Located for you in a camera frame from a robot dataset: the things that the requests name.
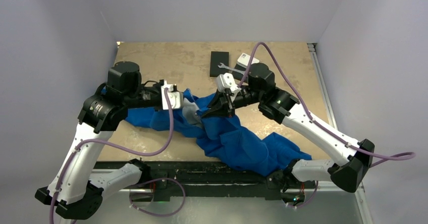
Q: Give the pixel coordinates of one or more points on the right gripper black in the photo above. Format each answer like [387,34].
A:
[221,106]

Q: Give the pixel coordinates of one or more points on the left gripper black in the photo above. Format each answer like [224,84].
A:
[158,86]

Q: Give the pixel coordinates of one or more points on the blue zip jacket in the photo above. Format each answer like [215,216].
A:
[183,136]

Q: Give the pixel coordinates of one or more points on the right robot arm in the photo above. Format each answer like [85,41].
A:
[349,160]

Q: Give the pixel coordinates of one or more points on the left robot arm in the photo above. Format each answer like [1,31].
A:
[73,195]

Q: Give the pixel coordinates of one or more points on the black flat block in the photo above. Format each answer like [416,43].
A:
[217,57]
[238,76]

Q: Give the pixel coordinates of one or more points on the silver wrench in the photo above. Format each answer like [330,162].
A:
[223,66]

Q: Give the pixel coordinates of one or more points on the white small box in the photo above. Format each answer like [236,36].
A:
[244,60]

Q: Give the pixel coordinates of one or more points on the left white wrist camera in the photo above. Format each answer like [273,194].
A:
[171,96]

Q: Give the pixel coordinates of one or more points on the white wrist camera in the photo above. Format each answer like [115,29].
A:
[227,81]
[171,96]

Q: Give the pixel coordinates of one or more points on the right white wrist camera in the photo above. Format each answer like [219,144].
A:
[227,81]

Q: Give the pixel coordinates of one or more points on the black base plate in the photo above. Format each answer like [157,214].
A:
[216,179]

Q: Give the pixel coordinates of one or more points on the right side aluminium rail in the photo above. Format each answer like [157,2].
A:
[326,99]

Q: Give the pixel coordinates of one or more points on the aluminium frame rail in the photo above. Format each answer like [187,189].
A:
[361,202]

